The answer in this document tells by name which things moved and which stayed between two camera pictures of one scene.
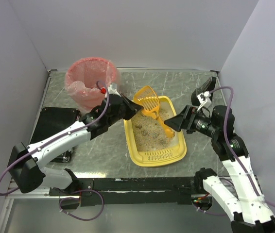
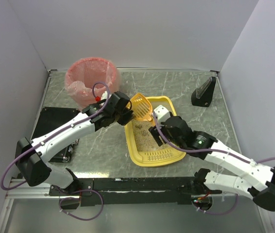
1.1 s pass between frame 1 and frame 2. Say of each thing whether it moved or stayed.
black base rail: stayed
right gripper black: moved
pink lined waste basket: stayed
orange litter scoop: moved
